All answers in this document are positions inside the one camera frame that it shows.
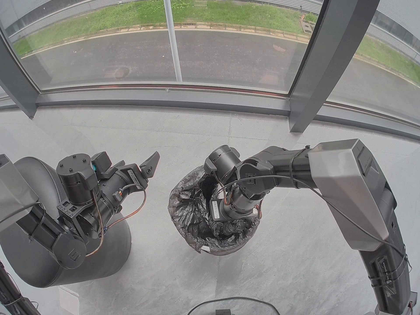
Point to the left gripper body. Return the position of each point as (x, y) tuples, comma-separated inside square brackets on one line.
[(118, 192)]

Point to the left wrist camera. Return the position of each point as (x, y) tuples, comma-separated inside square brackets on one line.
[(101, 161)]

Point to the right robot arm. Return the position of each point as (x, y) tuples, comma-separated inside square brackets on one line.
[(344, 182)]

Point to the white trash bin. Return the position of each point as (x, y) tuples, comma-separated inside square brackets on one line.
[(205, 250)]

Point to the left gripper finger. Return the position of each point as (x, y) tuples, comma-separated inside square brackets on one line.
[(150, 166)]

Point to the window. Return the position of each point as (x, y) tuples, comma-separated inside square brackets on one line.
[(315, 77)]

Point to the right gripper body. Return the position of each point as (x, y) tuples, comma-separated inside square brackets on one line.
[(241, 205)]

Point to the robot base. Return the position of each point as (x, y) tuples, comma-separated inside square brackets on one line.
[(223, 312)]

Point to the black plastic bag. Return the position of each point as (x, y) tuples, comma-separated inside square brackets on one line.
[(187, 208)]

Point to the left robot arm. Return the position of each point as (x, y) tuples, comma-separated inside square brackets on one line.
[(19, 189)]

